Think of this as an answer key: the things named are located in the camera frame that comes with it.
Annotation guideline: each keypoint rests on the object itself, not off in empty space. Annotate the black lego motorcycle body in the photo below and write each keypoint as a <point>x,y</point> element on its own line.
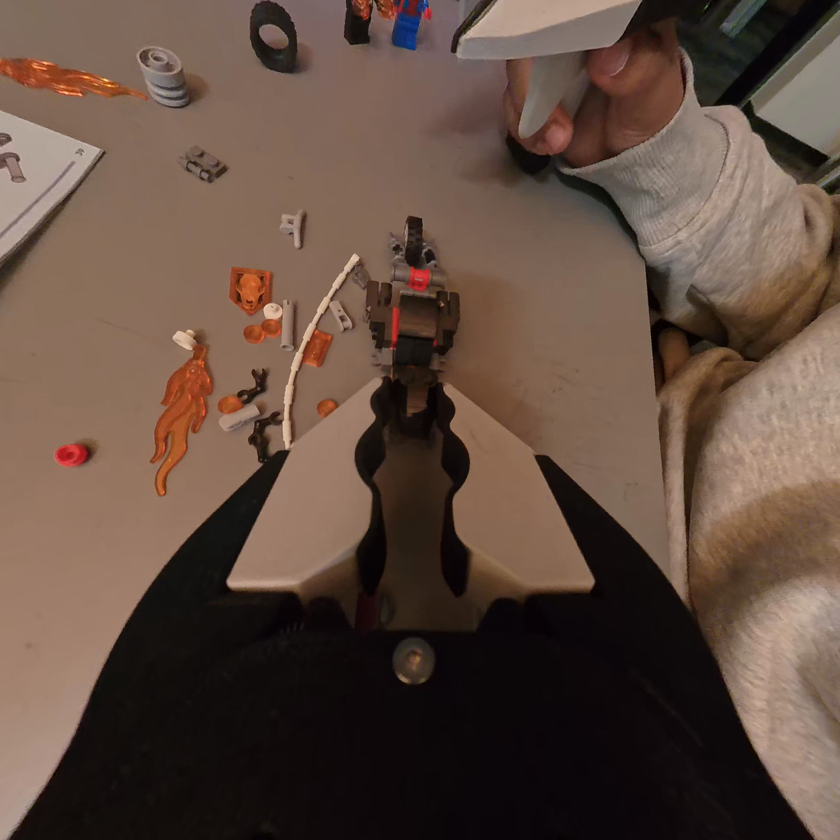
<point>420,321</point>

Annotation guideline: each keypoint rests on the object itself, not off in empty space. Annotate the dark grey lego plate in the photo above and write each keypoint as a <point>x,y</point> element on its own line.
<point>203,164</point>

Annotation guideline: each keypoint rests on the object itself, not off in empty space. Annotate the black lego claw piece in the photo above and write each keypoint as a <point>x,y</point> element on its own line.
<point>253,388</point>
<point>262,436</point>

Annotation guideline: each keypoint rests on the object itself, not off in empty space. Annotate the flame head lego minifigure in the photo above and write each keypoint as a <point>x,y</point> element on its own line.
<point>358,26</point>

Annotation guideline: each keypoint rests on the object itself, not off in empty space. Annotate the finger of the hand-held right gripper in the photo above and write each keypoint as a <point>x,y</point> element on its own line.
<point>551,26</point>

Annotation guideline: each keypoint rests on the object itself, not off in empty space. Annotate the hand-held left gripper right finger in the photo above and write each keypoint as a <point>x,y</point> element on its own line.
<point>525,525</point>

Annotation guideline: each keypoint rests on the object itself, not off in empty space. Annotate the person's right forearm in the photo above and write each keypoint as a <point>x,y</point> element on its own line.
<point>722,210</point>

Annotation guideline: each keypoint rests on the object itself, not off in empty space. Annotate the light grey lego bracket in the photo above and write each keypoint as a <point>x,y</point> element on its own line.
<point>296,229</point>

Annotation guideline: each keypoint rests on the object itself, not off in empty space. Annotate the grey lego pin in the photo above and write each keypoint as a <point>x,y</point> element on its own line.
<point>288,325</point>

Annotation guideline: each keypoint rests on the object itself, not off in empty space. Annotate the red blue lego minifigure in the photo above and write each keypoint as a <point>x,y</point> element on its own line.
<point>405,29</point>

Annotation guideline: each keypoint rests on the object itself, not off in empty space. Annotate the person's left hand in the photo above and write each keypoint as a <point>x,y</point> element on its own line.
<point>364,607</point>

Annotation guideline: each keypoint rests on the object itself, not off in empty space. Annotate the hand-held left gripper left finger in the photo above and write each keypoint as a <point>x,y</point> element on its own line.
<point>302,525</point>

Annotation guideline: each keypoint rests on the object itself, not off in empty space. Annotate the orange round lego stud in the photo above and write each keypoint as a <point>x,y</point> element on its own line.
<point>254,333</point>
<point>327,407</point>
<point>229,404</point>
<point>271,328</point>

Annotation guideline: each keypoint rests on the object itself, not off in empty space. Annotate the red round lego stud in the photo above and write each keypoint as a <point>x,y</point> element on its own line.
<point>72,454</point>

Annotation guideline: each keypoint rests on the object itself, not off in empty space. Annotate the black lego tyre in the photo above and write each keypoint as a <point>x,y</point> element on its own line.
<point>275,60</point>

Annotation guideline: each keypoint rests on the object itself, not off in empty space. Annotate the thin orange lego flame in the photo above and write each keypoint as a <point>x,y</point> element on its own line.
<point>59,77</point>

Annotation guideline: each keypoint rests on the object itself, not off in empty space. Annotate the person's right hand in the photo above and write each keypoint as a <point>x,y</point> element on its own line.
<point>630,105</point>

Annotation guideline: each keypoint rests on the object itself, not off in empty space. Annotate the grey lego wheel hub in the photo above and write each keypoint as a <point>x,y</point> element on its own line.
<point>164,75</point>

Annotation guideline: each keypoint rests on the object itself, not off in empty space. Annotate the large orange lego flame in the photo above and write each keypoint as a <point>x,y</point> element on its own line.
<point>187,394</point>

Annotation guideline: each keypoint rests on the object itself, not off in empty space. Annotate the small light grey lego clip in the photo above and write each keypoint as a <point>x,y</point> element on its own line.
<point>340,316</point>

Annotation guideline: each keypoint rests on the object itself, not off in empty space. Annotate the white instruction booklet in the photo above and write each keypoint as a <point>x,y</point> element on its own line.
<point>39,190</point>

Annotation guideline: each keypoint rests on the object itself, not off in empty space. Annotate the orange transparent lego slope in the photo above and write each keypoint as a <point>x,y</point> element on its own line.
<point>249,289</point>

